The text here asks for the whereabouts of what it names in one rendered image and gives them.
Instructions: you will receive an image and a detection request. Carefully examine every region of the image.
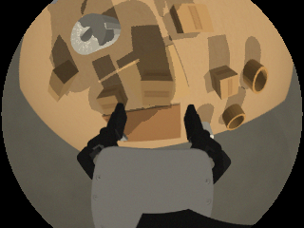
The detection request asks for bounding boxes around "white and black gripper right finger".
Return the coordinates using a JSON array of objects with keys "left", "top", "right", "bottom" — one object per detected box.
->
[{"left": 183, "top": 104, "right": 231, "bottom": 184}]

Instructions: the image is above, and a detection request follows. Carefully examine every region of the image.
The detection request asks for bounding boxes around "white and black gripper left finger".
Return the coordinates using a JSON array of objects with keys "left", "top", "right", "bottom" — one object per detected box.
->
[{"left": 77, "top": 103, "right": 127, "bottom": 179}]

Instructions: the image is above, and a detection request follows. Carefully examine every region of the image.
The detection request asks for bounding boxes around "brown wooden ring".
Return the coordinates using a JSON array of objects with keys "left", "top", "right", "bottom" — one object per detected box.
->
[{"left": 222, "top": 104, "right": 246, "bottom": 130}]

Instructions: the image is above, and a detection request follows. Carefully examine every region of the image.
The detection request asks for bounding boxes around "brown cardboard box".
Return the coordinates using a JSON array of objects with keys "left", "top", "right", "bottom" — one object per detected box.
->
[
  {"left": 169, "top": 4, "right": 214, "bottom": 33},
  {"left": 209, "top": 65, "right": 238, "bottom": 99},
  {"left": 96, "top": 84, "right": 128, "bottom": 115},
  {"left": 141, "top": 69, "right": 174, "bottom": 105}
]

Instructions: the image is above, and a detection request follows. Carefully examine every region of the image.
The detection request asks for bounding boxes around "grey cylinder with central hole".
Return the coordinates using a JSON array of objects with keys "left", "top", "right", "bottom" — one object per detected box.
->
[
  {"left": 70, "top": 13, "right": 121, "bottom": 55},
  {"left": 201, "top": 122, "right": 214, "bottom": 139}
]

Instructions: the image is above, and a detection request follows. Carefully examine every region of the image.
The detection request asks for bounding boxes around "brown cardboard carton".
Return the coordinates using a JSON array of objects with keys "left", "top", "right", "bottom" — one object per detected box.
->
[{"left": 47, "top": 60, "right": 79, "bottom": 103}]

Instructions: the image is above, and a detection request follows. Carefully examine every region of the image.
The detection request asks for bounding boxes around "tan hollow cylinder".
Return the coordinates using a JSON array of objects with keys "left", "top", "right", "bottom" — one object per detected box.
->
[{"left": 243, "top": 59, "right": 268, "bottom": 94}]

